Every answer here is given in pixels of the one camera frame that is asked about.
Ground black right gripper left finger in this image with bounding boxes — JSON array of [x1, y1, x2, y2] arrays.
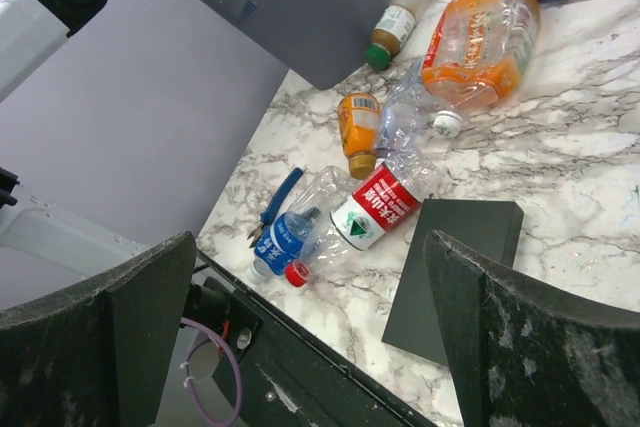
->
[[1, 232, 197, 426]]

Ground white bottle cap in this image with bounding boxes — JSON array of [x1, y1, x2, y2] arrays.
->
[[433, 110, 464, 138]]

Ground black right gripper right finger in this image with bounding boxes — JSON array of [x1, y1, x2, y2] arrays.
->
[[433, 231, 639, 426]]

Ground black network switch centre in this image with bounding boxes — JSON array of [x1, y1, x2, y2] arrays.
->
[[382, 199, 524, 366]]

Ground small orange juice bottle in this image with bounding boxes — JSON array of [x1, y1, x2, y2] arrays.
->
[[338, 93, 381, 180]]

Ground clear crushed bottle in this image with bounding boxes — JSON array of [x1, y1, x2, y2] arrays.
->
[[374, 57, 436, 163]]

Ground large orange juice bottle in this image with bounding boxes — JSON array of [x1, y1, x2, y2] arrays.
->
[[422, 0, 540, 111]]

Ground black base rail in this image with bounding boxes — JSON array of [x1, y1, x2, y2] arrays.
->
[[184, 252, 431, 426]]

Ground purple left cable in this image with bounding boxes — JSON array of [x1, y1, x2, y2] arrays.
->
[[179, 316, 244, 427]]

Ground blue handled pliers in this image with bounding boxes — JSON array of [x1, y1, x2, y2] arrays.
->
[[247, 167, 304, 248]]

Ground brown bottle green cap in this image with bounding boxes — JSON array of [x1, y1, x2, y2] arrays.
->
[[364, 0, 434, 71]]

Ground blue label bottle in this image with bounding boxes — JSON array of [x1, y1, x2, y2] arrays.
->
[[246, 166, 357, 284]]

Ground red label water bottle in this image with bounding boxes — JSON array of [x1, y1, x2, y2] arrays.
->
[[284, 149, 441, 287]]

